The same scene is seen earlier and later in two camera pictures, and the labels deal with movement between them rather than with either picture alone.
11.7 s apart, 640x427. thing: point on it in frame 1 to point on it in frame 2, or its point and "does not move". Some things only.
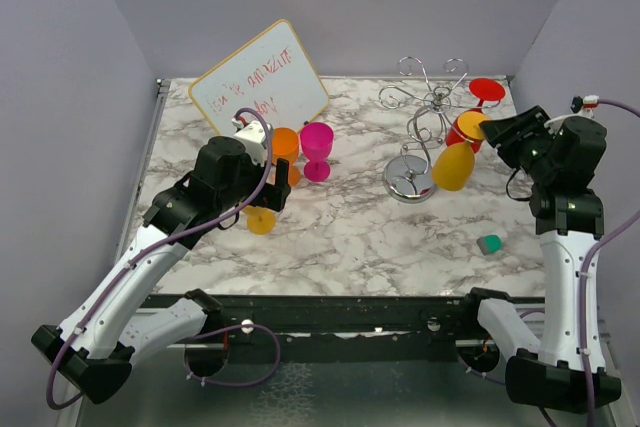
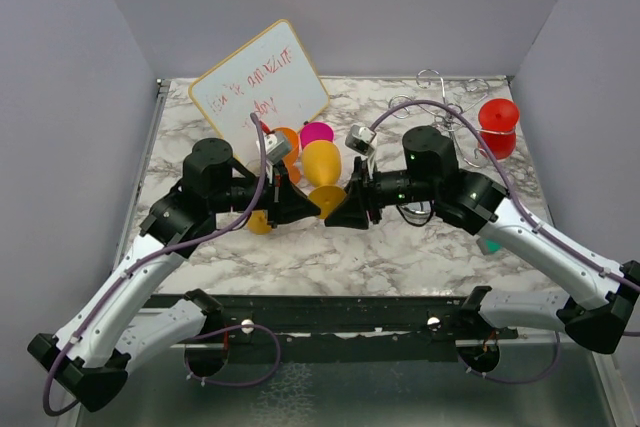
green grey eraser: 489,243 does not move
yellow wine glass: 453,164 to 322,165
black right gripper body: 523,142 to 368,186
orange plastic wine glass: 286,145 does not move
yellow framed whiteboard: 272,74 does not move
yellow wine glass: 260,220 does not move
